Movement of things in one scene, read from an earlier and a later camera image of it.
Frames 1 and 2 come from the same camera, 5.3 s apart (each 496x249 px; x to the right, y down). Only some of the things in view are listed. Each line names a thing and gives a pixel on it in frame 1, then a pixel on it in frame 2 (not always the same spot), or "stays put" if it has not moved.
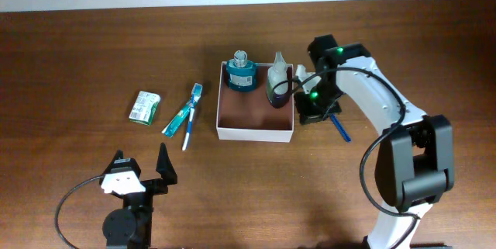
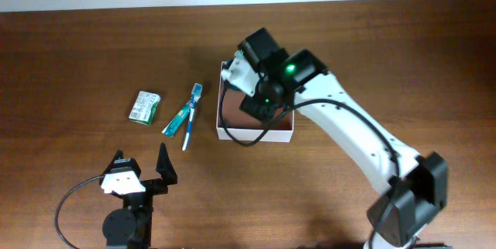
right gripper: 309,113 -> 260,106
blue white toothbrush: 196,91 stays put
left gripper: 165,169 stays put
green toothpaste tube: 173,126 stays put
